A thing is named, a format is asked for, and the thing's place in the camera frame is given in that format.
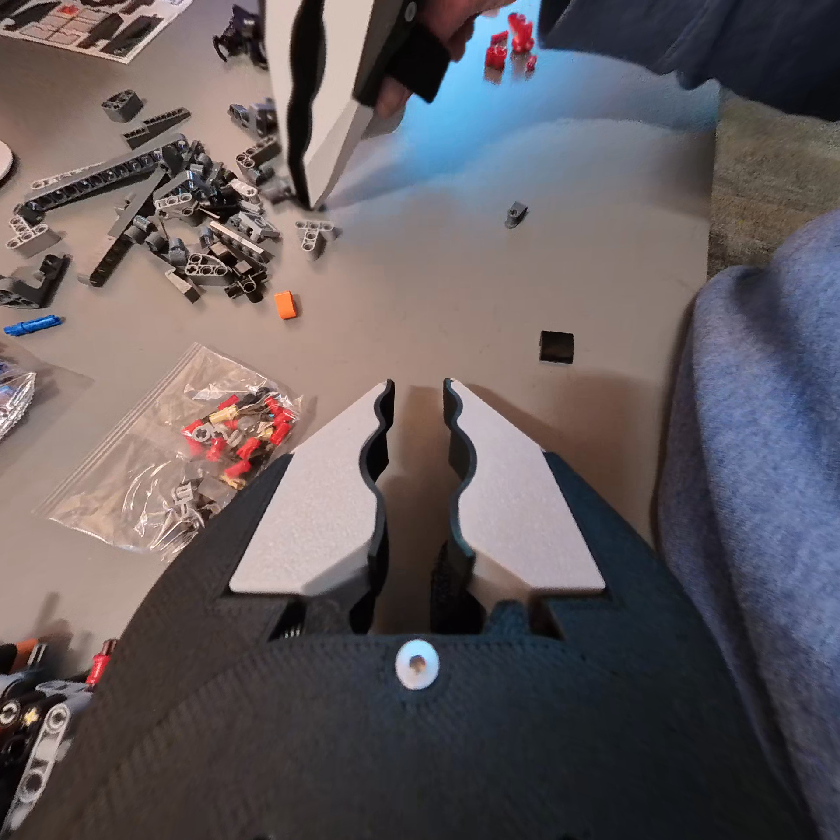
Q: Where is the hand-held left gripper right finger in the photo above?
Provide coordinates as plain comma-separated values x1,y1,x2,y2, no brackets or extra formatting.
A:
430,377,608,635

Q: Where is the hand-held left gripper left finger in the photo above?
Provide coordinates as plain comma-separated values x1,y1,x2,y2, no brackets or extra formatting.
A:
227,378,396,635

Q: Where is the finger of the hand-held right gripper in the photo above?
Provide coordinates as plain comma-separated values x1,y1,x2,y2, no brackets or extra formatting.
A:
305,0,401,212
262,0,312,211

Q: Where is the grey lego pin connector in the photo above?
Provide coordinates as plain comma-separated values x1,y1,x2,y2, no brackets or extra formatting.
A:
228,101,277,135

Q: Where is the pile of grey lego pieces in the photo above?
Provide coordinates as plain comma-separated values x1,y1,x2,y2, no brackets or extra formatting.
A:
13,128,296,304

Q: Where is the light grey T-shaped lego liftarm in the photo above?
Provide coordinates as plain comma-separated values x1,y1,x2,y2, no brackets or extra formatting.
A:
295,220,340,258

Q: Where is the person's right forearm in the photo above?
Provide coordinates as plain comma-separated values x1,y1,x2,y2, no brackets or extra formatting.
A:
538,0,840,123

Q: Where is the black lego subassembly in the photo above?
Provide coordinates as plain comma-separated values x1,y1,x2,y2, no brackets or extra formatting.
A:
213,3,266,67

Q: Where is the cluster of red lego pieces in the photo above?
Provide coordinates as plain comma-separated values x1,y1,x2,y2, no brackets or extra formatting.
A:
484,12,539,74

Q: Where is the dark grey lego wedge plate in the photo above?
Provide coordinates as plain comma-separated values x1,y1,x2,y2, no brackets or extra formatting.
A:
122,107,191,149

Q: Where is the partly built lego vehicle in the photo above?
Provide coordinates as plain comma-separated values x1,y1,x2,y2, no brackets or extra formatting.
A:
0,637,120,834

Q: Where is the person's right hand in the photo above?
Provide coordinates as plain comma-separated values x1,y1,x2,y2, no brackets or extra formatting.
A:
377,0,519,119

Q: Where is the plastic bag of red pins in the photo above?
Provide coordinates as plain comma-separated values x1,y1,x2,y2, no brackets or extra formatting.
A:
36,343,304,560

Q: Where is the plastic bag of blue pins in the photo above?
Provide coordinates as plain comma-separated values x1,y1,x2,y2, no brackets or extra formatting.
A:
0,341,93,460

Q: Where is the grey block with pin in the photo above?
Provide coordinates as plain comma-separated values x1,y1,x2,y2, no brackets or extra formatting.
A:
0,252,72,309

